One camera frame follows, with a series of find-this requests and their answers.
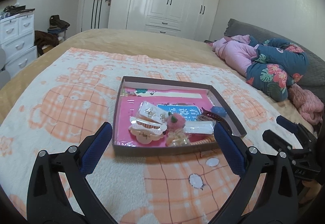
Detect white drawer cabinet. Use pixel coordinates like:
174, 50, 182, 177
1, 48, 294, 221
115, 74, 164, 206
1, 9, 38, 78

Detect peach white plaid blanket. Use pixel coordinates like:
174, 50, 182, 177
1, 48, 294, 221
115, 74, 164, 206
0, 47, 303, 224

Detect dark pink hair claw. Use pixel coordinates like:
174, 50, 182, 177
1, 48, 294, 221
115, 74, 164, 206
202, 108, 225, 122

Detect pink knitted blanket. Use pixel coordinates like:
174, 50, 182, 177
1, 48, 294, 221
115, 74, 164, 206
288, 84, 324, 126

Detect blue hair clip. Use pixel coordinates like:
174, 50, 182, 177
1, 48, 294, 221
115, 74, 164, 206
210, 106, 227, 117

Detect pile of dark clothes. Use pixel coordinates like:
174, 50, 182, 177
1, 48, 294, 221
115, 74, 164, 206
34, 14, 70, 56

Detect white hair clip packet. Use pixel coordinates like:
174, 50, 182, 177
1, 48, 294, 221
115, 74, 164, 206
183, 121, 214, 134

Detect earring card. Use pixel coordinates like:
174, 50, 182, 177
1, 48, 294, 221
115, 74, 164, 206
138, 101, 169, 124

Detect pink fluffy pompom clip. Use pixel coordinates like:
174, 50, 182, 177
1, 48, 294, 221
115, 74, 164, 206
167, 113, 186, 131

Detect cream hair claw clip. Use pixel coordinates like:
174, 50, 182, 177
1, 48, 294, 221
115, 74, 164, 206
128, 116, 167, 145

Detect person's right hand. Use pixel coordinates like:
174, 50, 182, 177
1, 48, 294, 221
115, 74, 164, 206
300, 180, 322, 203

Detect shallow purple cardboard tray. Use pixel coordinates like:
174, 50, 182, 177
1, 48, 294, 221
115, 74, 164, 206
112, 76, 247, 156

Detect grey headboard cushion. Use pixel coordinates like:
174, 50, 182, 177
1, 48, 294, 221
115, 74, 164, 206
224, 18, 325, 103

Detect tan bed cover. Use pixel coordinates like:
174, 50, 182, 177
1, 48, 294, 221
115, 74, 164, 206
1, 29, 313, 143

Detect pink quilt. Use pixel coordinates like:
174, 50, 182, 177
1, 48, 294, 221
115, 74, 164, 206
209, 35, 258, 77

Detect grey chair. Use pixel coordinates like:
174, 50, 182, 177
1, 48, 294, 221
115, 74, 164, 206
0, 48, 11, 89

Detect floral navy quilt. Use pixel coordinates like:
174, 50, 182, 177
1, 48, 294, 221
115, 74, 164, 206
246, 36, 309, 102

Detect peach spiral hair tie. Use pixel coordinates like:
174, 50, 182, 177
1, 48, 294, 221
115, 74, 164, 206
189, 136, 217, 146

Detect pink sheer polka-dot bow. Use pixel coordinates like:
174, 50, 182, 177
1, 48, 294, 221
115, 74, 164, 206
196, 115, 214, 122

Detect pink book blue label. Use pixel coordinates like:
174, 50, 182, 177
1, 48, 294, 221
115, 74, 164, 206
113, 82, 219, 154

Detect white bedroom door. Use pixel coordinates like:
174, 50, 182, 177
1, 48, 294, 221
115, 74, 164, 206
78, 0, 111, 32

